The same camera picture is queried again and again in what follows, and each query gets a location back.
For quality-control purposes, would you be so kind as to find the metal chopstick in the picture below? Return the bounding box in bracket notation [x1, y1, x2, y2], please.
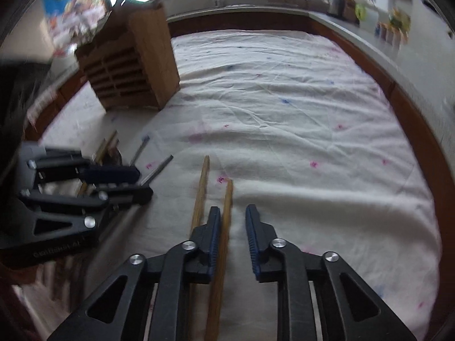
[100, 154, 174, 242]
[128, 134, 150, 167]

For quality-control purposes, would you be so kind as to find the steel electric kettle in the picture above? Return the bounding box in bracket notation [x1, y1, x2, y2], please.
[327, 0, 347, 16]

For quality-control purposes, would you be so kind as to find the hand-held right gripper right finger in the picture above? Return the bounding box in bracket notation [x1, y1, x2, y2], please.
[245, 204, 416, 341]

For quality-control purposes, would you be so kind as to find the fruit and palm wall poster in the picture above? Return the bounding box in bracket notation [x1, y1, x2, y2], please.
[41, 0, 109, 48]

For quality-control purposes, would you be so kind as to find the seasoning jar set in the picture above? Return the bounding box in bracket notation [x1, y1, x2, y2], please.
[375, 21, 409, 46]

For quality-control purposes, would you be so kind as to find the yellow green bottle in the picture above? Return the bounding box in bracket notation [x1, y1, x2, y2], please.
[388, 7, 412, 31]

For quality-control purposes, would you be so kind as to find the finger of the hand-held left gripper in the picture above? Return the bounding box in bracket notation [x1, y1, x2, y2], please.
[28, 150, 140, 186]
[19, 184, 154, 238]

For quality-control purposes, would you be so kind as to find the wooden utensil holder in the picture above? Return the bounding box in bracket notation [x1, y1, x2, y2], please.
[75, 0, 182, 111]

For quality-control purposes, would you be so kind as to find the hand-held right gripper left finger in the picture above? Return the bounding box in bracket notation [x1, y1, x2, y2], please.
[48, 206, 223, 341]

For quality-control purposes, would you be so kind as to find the white floral tablecloth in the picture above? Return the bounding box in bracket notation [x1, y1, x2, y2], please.
[21, 28, 443, 341]

